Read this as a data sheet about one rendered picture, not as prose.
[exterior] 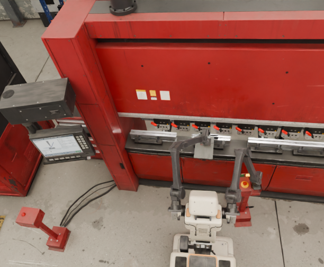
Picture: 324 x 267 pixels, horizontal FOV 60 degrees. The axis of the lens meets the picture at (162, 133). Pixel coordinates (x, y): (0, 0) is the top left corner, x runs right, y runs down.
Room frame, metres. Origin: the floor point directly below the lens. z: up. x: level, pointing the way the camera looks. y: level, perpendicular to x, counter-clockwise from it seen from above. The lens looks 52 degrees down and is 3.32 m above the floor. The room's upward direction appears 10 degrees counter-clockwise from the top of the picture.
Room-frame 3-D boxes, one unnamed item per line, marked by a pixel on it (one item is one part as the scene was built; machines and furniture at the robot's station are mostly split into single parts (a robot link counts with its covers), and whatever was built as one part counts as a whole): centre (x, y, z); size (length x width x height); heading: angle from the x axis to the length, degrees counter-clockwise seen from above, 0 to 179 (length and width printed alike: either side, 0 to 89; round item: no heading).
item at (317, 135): (1.39, -1.36, 1.18); 0.15 x 0.09 x 0.17; 72
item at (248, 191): (1.19, -0.75, 0.75); 0.20 x 0.16 x 0.18; 83
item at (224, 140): (1.67, -0.48, 0.92); 0.39 x 0.06 x 0.10; 72
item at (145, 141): (1.82, 0.16, 0.89); 0.30 x 0.05 x 0.03; 72
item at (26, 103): (1.66, 0.89, 1.53); 0.51 x 0.25 x 0.85; 86
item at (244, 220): (1.16, -0.74, 0.06); 0.25 x 0.20 x 0.12; 173
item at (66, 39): (2.15, 0.45, 1.15); 0.85 x 0.25 x 2.30; 162
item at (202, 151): (1.55, -0.39, 1.00); 0.26 x 0.18 x 0.01; 162
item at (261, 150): (1.45, -0.99, 0.89); 0.30 x 0.05 x 0.03; 72
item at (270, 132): (1.51, -0.98, 1.18); 0.15 x 0.09 x 0.17; 72
